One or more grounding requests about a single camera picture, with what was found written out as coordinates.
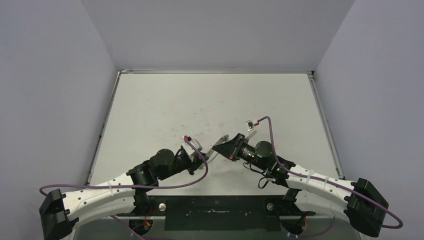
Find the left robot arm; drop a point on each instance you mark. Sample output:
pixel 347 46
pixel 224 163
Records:
pixel 62 212

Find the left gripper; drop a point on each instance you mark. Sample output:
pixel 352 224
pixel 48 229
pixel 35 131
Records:
pixel 196 162

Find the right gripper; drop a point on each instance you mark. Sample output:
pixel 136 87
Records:
pixel 235 147

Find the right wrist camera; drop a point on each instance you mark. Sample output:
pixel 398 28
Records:
pixel 251 128

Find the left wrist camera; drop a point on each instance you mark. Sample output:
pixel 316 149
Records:
pixel 191 146

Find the aluminium rail front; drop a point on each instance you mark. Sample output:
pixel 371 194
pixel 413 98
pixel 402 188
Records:
pixel 93 208

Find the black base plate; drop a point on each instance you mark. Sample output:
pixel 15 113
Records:
pixel 220 212

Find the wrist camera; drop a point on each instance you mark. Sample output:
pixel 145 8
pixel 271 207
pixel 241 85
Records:
pixel 191 146
pixel 251 128

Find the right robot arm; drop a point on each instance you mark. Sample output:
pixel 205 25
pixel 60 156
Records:
pixel 372 204

